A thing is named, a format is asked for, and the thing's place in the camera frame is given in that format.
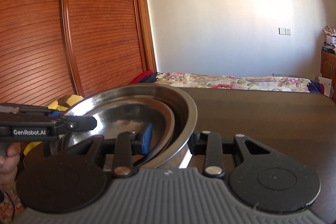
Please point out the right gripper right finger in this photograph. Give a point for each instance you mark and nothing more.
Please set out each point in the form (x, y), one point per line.
(208, 144)

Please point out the wooden door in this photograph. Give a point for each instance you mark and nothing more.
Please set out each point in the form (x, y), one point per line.
(147, 36)

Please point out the white paper box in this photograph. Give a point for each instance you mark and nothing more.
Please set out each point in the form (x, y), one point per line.
(326, 86)

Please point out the clutter pile on cabinet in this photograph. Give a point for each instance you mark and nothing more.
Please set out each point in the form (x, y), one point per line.
(330, 39)

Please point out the large steel bowl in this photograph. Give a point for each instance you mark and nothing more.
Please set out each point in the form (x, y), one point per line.
(176, 154)

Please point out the wooden sideboard cabinet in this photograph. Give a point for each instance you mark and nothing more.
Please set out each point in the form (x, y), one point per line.
(327, 70)

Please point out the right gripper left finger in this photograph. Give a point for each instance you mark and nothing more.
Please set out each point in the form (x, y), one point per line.
(127, 145)

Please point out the white wall switch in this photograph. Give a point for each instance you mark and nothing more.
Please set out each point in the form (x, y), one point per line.
(284, 31)

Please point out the navy blue blanket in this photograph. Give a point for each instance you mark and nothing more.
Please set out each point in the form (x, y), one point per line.
(315, 87)

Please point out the person's left hand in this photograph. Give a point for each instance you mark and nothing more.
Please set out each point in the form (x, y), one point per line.
(9, 164)

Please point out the red cloth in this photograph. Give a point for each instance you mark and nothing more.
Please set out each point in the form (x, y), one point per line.
(141, 76)

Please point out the wooden louvered wardrobe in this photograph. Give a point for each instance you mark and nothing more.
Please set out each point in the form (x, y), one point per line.
(50, 48)

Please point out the yellow plush toy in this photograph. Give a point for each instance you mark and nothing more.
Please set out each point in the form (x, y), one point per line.
(62, 104)

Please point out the floral bed blanket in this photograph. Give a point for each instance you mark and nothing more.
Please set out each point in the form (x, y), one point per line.
(268, 83)

